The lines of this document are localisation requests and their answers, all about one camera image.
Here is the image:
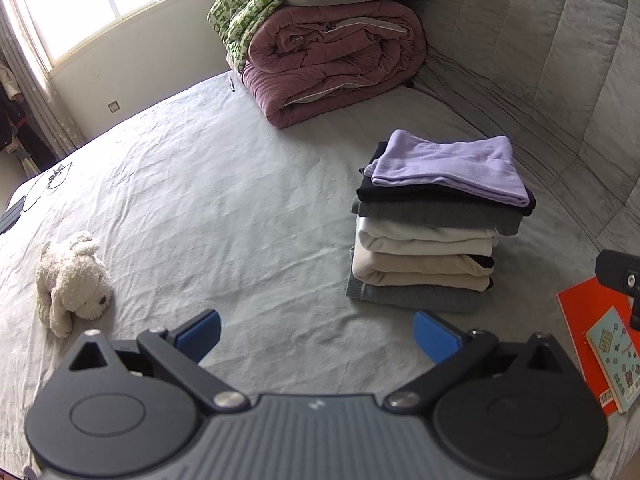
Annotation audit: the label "grey knit folded sweater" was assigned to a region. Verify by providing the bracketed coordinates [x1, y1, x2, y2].
[346, 272, 483, 315]

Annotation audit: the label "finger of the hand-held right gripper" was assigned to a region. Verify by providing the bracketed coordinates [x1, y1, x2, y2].
[596, 249, 640, 332]

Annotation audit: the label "green patterned blanket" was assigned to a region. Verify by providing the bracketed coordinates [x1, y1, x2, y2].
[206, 0, 331, 76]

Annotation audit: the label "grey quilted headboard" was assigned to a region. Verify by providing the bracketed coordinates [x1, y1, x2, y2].
[415, 0, 640, 266]

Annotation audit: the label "teal patterned book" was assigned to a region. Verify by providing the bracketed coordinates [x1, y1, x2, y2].
[584, 306, 640, 415]

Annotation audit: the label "window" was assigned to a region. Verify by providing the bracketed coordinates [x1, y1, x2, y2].
[15, 0, 213, 73]

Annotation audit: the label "dark grey folded garment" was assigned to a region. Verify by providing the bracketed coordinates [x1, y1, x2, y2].
[350, 196, 523, 237]

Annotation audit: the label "white plush dog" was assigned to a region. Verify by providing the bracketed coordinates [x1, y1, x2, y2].
[36, 231, 115, 338]

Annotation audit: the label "white folded garment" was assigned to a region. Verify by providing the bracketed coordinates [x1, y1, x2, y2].
[356, 216, 500, 257]

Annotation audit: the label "dark hanging jacket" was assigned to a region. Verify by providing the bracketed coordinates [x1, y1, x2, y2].
[0, 60, 51, 171]

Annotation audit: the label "grey bed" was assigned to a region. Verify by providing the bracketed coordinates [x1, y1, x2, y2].
[0, 67, 640, 480]

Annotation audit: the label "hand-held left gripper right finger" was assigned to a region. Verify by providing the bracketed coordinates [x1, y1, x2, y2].
[385, 310, 576, 416]

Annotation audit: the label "white hanging garment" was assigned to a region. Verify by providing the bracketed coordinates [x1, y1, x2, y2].
[0, 60, 21, 101]

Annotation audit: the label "lilac pants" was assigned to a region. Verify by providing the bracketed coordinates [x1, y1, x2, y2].
[363, 129, 531, 207]

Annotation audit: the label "black phone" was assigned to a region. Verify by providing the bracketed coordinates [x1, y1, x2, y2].
[0, 199, 27, 235]

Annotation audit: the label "grey window curtain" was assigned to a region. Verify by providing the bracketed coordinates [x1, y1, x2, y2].
[0, 0, 85, 161]

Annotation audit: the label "small black folded garment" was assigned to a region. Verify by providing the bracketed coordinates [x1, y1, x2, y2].
[470, 254, 497, 292]

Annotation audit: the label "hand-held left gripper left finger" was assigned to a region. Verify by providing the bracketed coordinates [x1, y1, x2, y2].
[65, 308, 251, 416]

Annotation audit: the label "orange notebook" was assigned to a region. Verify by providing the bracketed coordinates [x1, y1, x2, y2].
[556, 276, 640, 418]

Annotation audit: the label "folded pink quilt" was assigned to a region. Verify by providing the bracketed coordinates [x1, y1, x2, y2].
[241, 1, 428, 130]

